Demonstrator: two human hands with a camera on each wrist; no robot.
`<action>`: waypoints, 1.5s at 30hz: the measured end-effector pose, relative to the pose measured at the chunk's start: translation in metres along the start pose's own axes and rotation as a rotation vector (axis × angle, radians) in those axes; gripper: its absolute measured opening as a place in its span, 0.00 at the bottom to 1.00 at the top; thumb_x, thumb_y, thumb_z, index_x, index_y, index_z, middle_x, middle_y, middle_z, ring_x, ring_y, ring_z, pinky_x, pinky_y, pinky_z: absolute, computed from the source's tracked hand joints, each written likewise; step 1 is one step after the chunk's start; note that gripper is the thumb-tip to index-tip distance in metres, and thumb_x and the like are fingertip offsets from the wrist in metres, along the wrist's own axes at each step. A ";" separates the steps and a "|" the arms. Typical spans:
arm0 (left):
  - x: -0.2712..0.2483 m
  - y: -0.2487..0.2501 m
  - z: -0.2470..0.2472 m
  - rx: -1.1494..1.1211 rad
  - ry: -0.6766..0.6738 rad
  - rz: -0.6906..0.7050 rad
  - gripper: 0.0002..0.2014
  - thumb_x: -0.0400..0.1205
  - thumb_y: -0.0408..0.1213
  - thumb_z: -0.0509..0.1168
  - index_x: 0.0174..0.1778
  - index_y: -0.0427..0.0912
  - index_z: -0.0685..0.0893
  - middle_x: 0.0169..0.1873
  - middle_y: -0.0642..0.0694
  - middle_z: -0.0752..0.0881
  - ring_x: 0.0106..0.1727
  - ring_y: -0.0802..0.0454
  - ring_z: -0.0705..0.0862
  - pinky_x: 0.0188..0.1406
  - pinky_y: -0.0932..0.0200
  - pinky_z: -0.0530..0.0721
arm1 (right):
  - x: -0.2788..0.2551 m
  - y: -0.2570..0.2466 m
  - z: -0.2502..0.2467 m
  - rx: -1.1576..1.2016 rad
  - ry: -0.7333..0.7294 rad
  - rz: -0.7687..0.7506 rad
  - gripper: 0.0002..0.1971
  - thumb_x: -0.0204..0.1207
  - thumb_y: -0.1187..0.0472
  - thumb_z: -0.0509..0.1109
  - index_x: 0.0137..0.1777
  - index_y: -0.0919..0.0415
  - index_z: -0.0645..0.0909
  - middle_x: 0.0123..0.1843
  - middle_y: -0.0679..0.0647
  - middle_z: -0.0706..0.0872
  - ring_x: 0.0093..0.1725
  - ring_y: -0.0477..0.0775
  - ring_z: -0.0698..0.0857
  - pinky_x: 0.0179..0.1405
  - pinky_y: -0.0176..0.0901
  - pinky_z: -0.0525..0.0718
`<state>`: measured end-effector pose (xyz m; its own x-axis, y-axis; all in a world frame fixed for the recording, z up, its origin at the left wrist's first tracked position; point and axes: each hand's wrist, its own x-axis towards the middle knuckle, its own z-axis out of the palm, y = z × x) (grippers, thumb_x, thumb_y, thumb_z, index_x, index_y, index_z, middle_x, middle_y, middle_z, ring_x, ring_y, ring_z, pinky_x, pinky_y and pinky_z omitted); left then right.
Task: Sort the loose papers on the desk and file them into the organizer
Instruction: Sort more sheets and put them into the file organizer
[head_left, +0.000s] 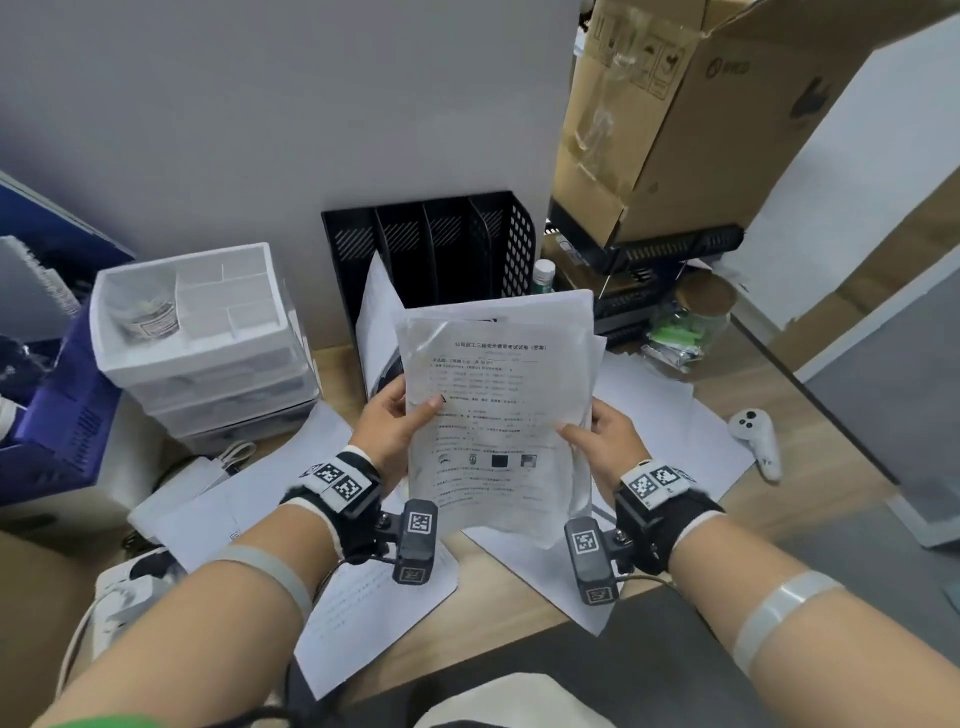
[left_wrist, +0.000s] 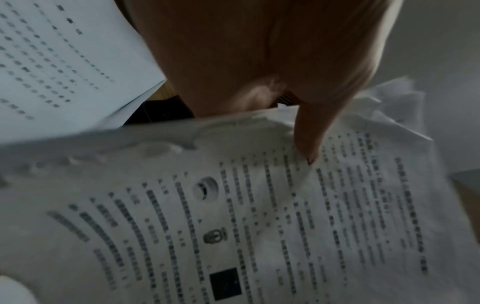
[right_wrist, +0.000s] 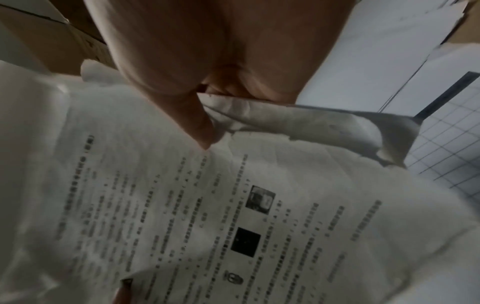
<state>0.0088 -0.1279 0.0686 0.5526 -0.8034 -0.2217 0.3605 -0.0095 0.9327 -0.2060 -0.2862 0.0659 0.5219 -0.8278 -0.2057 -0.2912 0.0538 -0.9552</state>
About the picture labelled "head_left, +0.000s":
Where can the person's right hand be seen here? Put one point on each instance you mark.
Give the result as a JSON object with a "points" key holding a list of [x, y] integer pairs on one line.
{"points": [[611, 450]]}

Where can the person's left hand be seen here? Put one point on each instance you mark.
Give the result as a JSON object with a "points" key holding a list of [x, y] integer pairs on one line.
{"points": [[386, 435]]}

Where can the white papers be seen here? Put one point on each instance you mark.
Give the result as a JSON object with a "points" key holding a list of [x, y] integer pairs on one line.
{"points": [[660, 435]]}

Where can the black mesh file organizer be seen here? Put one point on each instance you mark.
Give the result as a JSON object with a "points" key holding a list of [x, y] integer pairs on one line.
{"points": [[397, 240]]}

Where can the person's left forearm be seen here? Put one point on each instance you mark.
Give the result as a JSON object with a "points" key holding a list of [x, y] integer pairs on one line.
{"points": [[172, 637]]}

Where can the person's right forearm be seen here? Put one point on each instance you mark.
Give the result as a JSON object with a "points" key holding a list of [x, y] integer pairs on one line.
{"points": [[825, 637]]}

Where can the blue plastic file basket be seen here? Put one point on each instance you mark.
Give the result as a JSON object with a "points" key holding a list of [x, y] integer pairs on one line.
{"points": [[67, 420]]}

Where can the black marker wristband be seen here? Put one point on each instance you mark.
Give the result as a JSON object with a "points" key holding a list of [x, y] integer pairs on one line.
{"points": [[667, 502], [345, 487]]}

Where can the white handheld controller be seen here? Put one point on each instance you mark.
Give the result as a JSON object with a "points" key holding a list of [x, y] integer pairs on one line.
{"points": [[754, 431]]}

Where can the glass jar with cork lid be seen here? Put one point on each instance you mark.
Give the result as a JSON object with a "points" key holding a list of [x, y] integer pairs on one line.
{"points": [[690, 322]]}

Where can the white drawer organiser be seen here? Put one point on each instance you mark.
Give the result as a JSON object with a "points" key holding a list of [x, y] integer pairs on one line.
{"points": [[225, 375]]}

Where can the clear bottle white cap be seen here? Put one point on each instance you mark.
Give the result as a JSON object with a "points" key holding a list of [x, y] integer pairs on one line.
{"points": [[544, 274]]}

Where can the wooden table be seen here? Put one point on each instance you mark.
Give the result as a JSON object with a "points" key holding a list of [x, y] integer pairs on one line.
{"points": [[810, 480]]}

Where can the black letter trays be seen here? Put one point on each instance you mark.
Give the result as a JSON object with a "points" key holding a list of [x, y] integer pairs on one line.
{"points": [[660, 244]]}

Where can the white box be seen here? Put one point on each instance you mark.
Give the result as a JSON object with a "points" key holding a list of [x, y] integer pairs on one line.
{"points": [[127, 465]]}

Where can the small clear jar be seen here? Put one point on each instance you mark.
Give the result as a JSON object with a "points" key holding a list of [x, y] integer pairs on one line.
{"points": [[150, 319]]}

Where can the white shirt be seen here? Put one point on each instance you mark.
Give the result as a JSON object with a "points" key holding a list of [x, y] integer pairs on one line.
{"points": [[510, 701]]}

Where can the white framed panel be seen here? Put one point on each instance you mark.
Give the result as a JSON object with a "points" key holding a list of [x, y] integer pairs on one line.
{"points": [[900, 390]]}

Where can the white power strip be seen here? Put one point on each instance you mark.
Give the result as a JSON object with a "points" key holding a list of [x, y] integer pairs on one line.
{"points": [[127, 600]]}

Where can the large brown cardboard box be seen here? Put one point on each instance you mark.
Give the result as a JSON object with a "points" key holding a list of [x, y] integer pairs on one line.
{"points": [[712, 112]]}

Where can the grey spiral notebook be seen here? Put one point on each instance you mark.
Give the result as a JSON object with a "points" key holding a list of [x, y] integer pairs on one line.
{"points": [[30, 292]]}

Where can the open brown cardboard box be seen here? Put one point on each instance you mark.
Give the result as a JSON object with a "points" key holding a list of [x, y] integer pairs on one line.
{"points": [[37, 622]]}

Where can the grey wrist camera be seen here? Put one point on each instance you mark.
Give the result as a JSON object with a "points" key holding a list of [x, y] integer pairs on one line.
{"points": [[592, 559], [412, 540]]}

